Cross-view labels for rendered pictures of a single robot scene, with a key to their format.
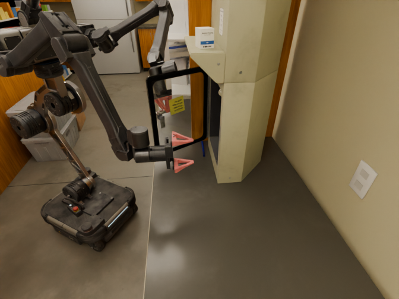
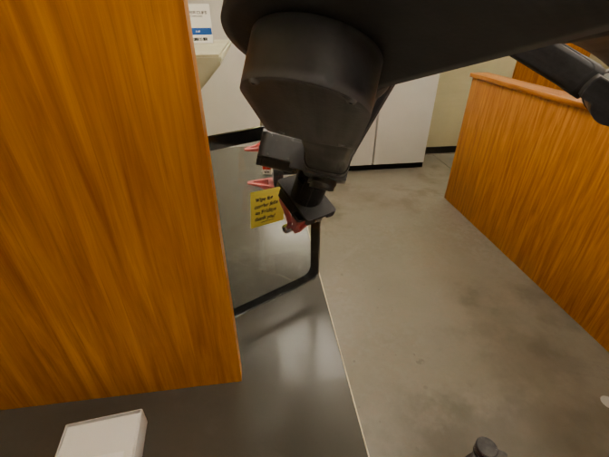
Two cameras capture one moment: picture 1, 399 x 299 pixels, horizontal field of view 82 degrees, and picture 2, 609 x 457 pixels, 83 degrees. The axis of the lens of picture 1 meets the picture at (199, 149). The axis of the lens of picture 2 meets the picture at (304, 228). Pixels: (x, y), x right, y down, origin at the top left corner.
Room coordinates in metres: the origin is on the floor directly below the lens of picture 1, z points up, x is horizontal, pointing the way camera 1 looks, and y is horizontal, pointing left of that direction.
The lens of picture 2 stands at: (1.59, 0.16, 1.56)
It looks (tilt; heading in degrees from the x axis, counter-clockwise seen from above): 32 degrees down; 179
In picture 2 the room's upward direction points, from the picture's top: straight up
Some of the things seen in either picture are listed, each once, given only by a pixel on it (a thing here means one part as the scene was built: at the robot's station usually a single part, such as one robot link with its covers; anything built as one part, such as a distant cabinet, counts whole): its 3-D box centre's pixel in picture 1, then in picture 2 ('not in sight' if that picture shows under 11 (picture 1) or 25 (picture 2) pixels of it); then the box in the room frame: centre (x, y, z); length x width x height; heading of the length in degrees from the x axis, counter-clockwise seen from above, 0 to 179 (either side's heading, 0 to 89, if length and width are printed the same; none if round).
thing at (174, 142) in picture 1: (180, 143); not in sight; (0.67, 0.07, 1.23); 0.09 x 0.07 x 0.07; 96
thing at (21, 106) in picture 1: (45, 113); not in sight; (2.40, 1.78, 0.49); 0.60 x 0.42 x 0.33; 6
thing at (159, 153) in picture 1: (160, 153); not in sight; (0.66, 0.14, 1.20); 0.07 x 0.07 x 0.10; 6
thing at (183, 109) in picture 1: (180, 113); (260, 228); (0.99, 0.09, 1.19); 0.30 x 0.01 x 0.40; 125
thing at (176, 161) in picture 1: (180, 159); not in sight; (0.67, 0.07, 1.16); 0.09 x 0.07 x 0.07; 96
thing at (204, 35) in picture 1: (204, 37); (195, 24); (0.85, -0.02, 1.54); 0.05 x 0.05 x 0.06; 20
